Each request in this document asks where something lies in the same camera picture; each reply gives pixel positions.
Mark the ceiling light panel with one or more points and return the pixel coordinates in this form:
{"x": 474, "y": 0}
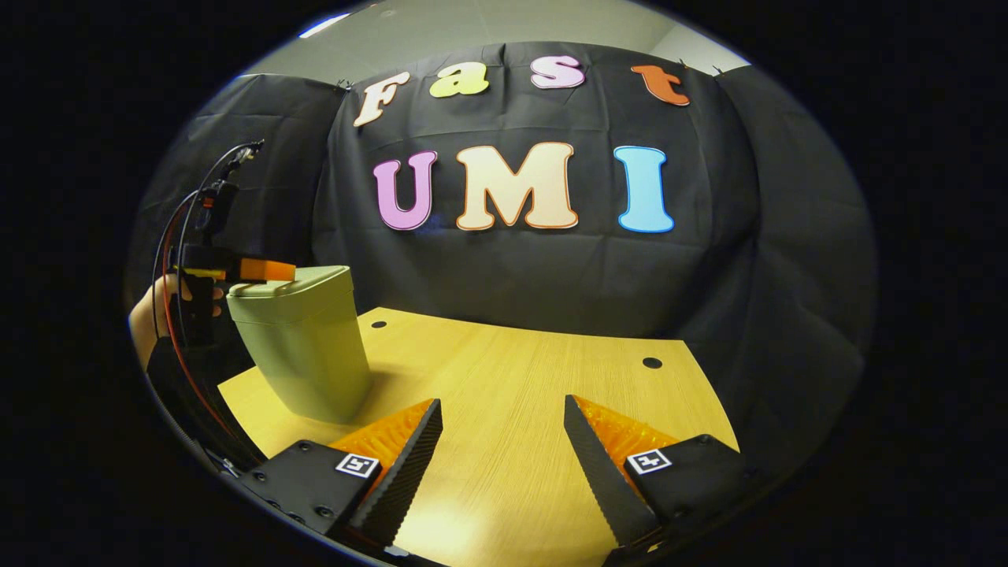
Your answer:
{"x": 323, "y": 25}

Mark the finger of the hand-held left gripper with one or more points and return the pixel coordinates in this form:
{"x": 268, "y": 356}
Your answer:
{"x": 264, "y": 270}

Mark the wooden desktop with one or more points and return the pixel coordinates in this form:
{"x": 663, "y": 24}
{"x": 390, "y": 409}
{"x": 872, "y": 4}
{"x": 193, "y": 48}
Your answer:
{"x": 512, "y": 409}

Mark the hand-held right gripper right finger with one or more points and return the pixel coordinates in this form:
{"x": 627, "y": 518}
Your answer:
{"x": 602, "y": 472}

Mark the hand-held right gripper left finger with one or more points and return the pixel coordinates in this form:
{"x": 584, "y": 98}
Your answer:
{"x": 405, "y": 472}

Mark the pale green desktop garbage bin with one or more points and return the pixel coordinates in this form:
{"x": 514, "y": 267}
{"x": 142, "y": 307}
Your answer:
{"x": 315, "y": 354}

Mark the black backdrop cloth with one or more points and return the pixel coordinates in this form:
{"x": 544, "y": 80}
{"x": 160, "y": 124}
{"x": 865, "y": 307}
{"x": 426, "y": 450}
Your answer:
{"x": 748, "y": 236}

